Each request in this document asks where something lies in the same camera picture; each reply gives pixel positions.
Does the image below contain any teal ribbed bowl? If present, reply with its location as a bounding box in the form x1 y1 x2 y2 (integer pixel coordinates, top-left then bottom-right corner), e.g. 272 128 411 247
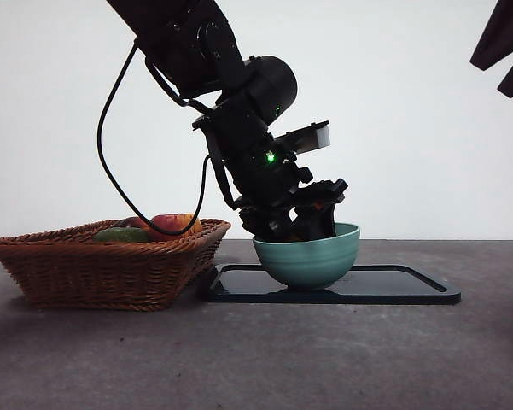
252 222 362 292

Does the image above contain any black rectangular tray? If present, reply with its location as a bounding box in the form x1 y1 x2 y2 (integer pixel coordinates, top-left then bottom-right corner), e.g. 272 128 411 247
202 263 463 306

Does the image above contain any red yellow apple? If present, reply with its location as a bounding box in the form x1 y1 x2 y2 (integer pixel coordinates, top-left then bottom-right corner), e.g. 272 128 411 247
149 213 205 243

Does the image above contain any dark red plum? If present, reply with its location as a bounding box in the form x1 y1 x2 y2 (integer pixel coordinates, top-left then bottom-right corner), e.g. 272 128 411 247
114 216 153 231

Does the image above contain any green oval fruit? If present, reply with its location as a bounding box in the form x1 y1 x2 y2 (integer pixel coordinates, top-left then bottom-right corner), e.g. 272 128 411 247
94 227 153 243

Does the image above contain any brown wicker basket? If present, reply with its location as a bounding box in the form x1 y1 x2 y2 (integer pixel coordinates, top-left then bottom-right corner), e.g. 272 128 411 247
0 218 233 312

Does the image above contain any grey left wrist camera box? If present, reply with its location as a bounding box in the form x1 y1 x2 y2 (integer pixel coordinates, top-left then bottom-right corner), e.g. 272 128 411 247
281 120 331 154

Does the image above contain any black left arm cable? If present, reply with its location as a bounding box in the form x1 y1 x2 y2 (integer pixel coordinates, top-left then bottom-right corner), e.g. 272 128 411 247
96 37 208 243

